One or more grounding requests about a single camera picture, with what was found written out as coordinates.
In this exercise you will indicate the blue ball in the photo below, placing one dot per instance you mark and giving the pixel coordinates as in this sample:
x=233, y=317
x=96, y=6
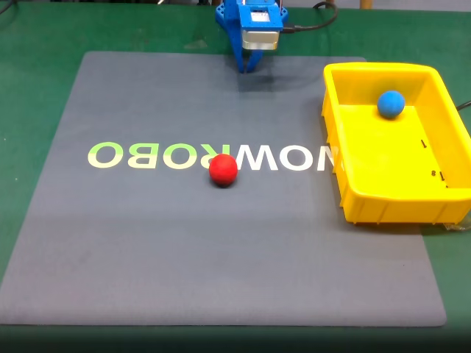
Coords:
x=391, y=104

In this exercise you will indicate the grey mat with lettering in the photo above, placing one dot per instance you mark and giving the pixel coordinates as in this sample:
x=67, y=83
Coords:
x=184, y=239

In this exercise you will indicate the red ball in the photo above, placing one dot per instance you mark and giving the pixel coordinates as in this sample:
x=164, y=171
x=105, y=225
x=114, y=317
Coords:
x=223, y=169

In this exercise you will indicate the clear plastic wrapper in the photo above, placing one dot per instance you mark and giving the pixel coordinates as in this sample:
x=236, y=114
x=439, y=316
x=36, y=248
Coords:
x=458, y=227

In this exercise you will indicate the wooden post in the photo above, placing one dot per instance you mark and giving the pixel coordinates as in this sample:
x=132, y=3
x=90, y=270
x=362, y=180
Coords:
x=364, y=3

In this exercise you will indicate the yellow plastic bin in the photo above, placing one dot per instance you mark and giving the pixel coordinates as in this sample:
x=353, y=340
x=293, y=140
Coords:
x=386, y=154

